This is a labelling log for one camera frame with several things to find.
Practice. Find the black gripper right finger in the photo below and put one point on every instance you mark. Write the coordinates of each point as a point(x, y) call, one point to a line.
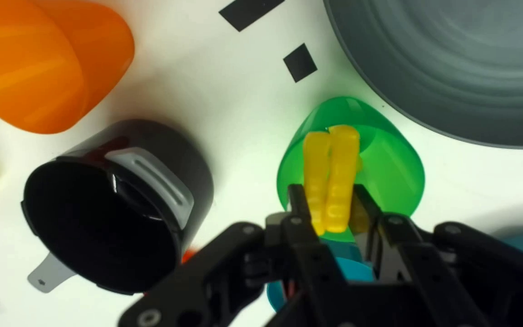
point(446, 276)

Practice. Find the yellow fry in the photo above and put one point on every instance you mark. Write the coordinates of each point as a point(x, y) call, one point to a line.
point(316, 162)
point(343, 164)

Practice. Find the orange plastic cup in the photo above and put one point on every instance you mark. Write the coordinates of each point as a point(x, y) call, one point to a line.
point(58, 58)

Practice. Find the green plastic cup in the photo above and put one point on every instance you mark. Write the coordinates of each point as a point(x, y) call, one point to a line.
point(386, 164)

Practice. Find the black saucepan grey handle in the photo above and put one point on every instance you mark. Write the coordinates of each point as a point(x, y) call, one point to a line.
point(119, 207)

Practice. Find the grey round plate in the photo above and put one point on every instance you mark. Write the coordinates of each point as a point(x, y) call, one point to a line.
point(452, 65)

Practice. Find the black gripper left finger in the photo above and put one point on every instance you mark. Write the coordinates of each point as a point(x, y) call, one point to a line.
point(230, 271)

